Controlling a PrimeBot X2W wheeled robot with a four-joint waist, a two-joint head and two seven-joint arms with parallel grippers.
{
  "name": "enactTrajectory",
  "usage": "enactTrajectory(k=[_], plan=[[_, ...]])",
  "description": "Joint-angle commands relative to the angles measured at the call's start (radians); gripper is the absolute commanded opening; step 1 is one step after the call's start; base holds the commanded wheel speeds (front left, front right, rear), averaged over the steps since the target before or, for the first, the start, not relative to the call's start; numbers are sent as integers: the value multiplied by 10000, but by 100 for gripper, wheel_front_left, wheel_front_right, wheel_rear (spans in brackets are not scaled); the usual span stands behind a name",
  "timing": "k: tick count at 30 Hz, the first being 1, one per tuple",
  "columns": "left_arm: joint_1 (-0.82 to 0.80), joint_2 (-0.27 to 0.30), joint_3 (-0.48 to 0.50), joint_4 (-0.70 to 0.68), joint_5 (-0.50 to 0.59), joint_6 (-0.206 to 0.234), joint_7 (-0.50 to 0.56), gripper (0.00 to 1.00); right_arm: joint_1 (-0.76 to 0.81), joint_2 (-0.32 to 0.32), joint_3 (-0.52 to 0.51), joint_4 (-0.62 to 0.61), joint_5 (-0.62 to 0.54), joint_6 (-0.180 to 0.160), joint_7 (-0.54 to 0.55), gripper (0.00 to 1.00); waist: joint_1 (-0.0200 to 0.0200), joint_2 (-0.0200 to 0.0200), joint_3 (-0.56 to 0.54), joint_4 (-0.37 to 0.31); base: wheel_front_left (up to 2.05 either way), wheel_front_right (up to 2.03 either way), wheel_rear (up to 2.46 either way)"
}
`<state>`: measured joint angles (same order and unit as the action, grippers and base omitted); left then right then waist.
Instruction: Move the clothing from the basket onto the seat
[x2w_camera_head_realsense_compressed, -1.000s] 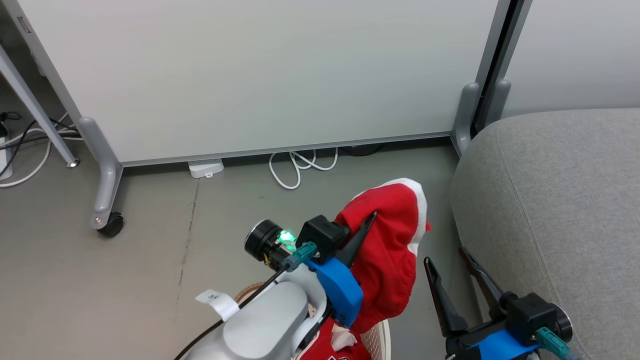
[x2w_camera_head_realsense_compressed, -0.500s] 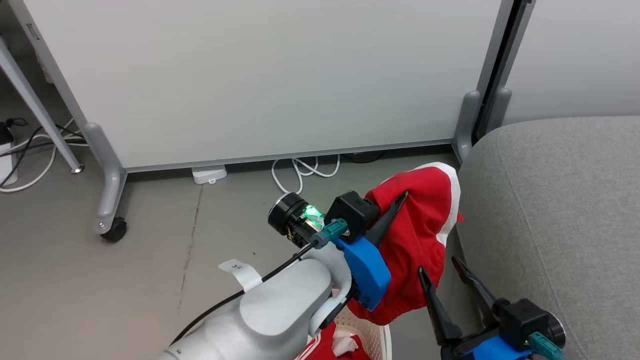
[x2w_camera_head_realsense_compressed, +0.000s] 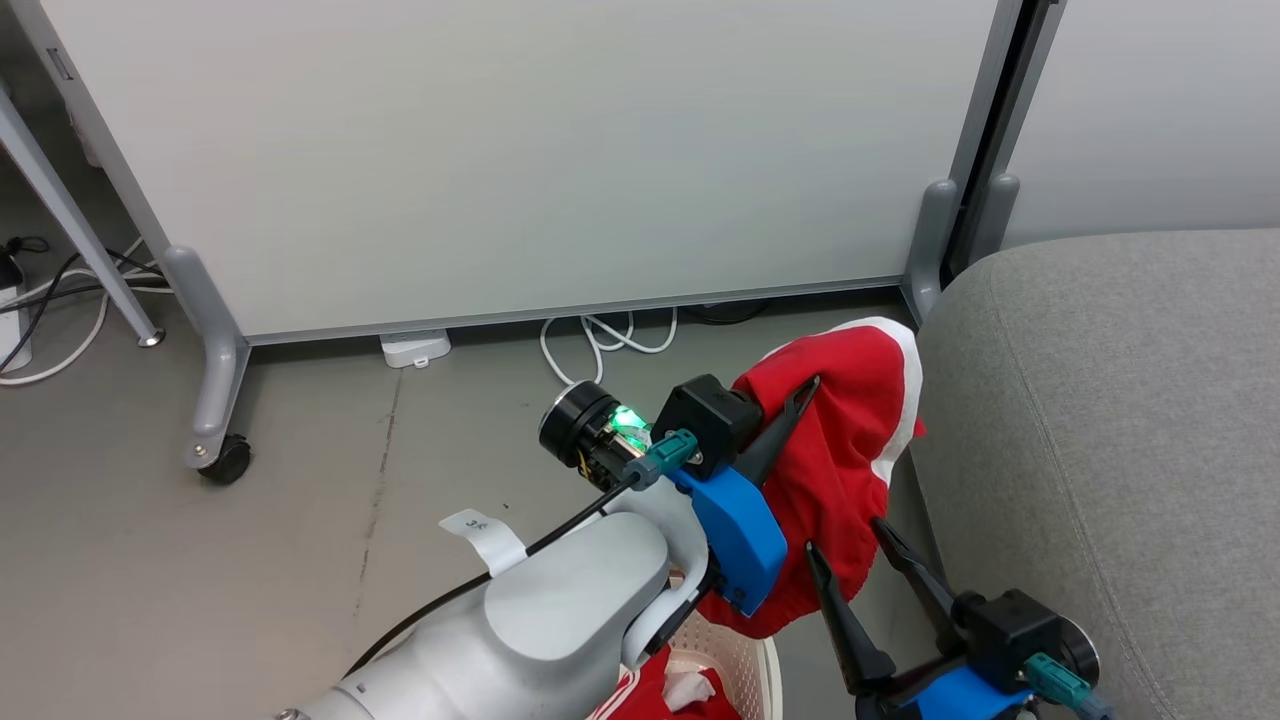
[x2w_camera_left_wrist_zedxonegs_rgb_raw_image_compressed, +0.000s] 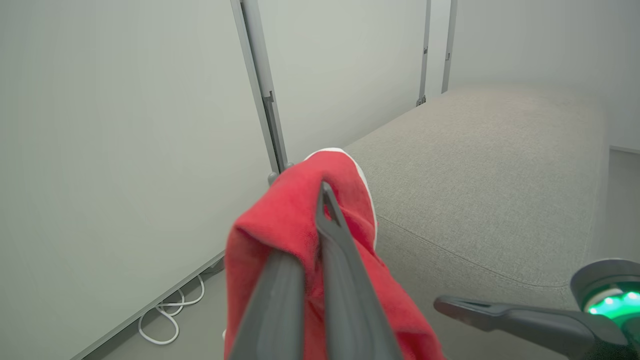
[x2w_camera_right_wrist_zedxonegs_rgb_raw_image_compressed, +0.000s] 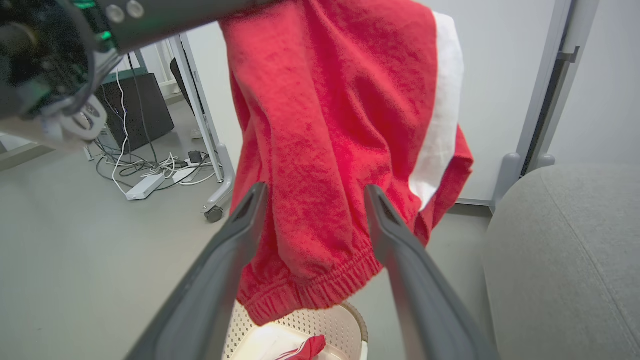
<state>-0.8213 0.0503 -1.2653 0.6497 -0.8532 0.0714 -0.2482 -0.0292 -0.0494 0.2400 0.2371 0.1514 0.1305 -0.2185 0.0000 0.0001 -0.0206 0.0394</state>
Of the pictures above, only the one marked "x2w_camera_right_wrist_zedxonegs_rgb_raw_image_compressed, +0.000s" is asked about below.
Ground grey partition leg with caster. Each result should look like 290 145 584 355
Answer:
167 32 236 224

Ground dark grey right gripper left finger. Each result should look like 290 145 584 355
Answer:
125 182 270 360

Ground red pants with white stripe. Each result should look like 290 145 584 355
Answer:
220 0 474 327

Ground grey fabric sofa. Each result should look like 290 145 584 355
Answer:
482 162 640 360

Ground small white power adapter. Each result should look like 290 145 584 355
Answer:
172 165 202 184

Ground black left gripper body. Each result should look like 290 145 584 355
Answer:
0 0 122 151

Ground cream perforated laundry basket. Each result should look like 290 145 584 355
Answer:
222 300 369 360

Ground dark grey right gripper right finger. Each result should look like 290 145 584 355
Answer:
363 184 501 360

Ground white cable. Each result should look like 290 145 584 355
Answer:
111 69 132 196

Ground white power strip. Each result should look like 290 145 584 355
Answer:
125 172 166 201

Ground red jersey with black number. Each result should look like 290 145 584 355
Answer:
275 335 327 360

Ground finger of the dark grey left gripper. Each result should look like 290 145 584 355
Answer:
97 0 281 53

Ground black computer box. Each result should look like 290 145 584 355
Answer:
95 72 176 153

